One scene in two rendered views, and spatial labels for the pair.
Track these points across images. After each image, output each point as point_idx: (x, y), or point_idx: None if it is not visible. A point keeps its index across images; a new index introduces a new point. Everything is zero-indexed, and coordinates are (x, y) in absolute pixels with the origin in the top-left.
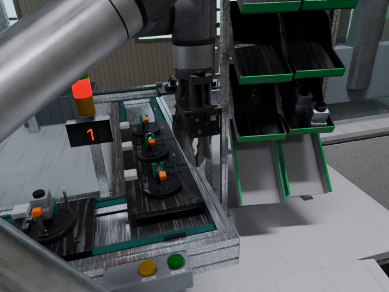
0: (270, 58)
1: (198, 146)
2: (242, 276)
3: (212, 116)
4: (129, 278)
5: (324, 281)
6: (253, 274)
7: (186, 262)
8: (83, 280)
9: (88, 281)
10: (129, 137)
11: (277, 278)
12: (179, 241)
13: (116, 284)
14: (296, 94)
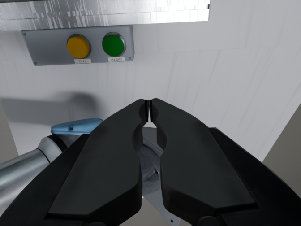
0: None
1: (162, 144)
2: (192, 35)
3: None
4: (59, 55)
5: (264, 61)
6: (204, 36)
7: (126, 48)
8: (5, 206)
9: (12, 200)
10: None
11: (225, 47)
12: (122, 6)
13: (45, 60)
14: None
